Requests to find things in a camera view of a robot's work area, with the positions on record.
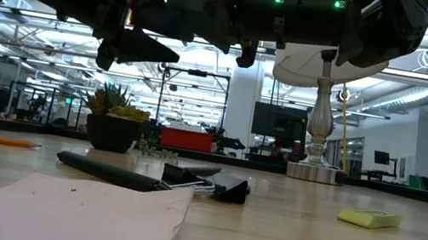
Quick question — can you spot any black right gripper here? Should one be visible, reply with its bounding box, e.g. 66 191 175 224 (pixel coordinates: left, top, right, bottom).
158 0 266 71

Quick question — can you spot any orange pencil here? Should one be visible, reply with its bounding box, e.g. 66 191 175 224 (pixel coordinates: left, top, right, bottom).
0 135 43 152

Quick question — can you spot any yellow sticky note pad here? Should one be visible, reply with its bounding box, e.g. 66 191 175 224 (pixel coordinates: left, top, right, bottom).
335 203 404 235

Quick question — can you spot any potted green succulent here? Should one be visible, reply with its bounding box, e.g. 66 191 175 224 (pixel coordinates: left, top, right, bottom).
75 78 191 164

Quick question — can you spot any red storage box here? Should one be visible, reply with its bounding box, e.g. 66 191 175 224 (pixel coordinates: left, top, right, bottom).
157 125 215 154

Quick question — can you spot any black monitor screen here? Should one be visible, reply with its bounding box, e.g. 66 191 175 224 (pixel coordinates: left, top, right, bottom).
250 101 311 143

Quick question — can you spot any white shade silver lamp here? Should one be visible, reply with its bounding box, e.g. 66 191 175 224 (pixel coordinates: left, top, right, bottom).
255 38 391 192

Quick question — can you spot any pink sticky note pad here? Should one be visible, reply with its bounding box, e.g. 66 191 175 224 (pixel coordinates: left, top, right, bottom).
0 157 195 240

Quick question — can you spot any small monitor on stand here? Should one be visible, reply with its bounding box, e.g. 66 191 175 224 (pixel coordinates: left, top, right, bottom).
366 149 402 185

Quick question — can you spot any green board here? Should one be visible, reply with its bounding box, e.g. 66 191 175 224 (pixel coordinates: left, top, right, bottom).
407 174 425 191

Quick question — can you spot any black ceiling camera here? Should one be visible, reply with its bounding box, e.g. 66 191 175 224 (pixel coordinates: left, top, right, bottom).
334 87 352 106
156 58 171 76

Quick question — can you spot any black workstation frame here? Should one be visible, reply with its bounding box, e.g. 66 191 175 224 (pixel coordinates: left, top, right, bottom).
154 64 233 134

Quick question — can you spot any yellow hanging cable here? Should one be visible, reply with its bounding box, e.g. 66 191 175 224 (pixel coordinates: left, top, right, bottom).
328 83 361 174

